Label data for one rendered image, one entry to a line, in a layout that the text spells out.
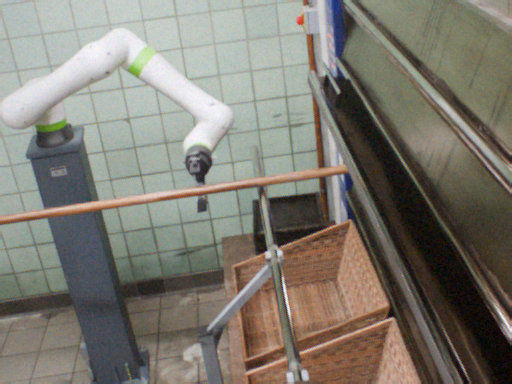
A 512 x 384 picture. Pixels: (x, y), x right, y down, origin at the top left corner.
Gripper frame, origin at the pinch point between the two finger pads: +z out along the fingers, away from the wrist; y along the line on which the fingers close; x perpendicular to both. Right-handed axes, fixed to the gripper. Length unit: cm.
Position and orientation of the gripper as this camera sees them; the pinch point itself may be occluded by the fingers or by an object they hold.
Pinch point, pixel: (198, 190)
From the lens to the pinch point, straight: 220.5
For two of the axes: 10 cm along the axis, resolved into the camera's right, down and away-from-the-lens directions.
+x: -9.9, 1.4, -0.9
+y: 0.9, 8.9, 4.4
